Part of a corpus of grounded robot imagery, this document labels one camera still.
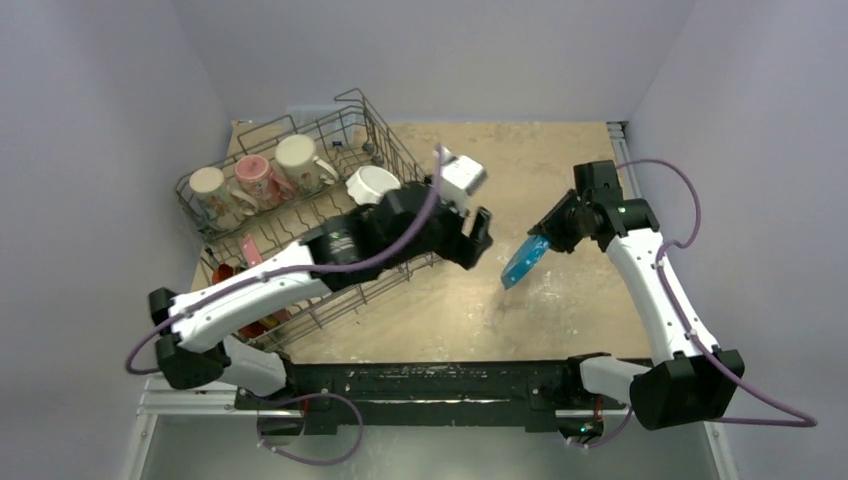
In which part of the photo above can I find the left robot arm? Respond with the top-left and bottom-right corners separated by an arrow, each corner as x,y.
149,182 -> 493,409

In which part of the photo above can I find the pink polka dot plate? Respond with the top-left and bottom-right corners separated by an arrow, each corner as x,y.
239,234 -> 263,268

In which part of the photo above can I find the beige mug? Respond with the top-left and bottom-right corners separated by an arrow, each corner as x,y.
189,167 -> 259,231

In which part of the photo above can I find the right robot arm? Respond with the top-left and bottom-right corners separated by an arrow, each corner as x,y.
530,160 -> 745,430

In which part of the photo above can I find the grey wire dish rack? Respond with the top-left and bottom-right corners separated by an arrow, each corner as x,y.
175,88 -> 440,351

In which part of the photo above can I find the clear plastic container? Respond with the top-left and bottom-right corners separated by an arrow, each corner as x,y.
286,105 -> 362,149

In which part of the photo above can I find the yellow plate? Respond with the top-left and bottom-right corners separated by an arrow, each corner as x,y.
258,312 -> 290,331

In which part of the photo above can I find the blue plate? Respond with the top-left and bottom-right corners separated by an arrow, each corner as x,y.
500,235 -> 551,290

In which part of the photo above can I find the red-orange plate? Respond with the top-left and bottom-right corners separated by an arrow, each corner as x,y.
212,264 -> 292,342

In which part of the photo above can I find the pink patterned mug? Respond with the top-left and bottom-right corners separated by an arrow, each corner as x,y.
234,155 -> 297,210

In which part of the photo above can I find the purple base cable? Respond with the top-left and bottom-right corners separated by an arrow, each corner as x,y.
245,390 -> 366,467

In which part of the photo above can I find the white bowl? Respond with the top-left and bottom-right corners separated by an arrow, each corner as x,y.
345,165 -> 401,206

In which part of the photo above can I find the white floral mug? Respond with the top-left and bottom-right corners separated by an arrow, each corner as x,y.
274,134 -> 340,196

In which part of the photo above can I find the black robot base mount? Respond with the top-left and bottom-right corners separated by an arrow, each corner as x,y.
235,360 -> 627,439

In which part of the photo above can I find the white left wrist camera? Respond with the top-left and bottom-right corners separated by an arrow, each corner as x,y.
433,145 -> 488,216

